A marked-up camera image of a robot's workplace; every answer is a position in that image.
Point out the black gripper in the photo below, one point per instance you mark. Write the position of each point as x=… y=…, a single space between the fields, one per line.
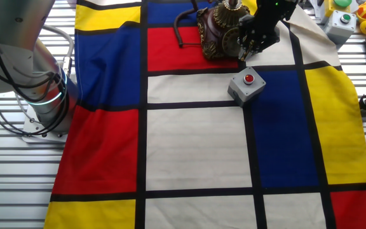
x=262 y=25

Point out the grey box with red button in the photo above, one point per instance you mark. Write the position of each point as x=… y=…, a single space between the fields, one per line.
x=245 y=90

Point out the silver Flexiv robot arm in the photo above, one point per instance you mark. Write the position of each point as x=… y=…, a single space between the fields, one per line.
x=5 y=47

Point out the brown brass rotary phone base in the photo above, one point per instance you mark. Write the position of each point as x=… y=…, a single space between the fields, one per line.
x=213 y=31

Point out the yellow box with green button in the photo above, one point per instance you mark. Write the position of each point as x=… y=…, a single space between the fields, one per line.
x=330 y=6

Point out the grey box with green button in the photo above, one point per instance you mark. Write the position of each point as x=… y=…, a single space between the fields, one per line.
x=340 y=28

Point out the colourful Mondrian pattern tablecloth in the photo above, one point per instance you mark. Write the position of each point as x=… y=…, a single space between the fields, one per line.
x=195 y=149

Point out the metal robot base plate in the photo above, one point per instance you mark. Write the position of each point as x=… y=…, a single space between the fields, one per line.
x=32 y=127

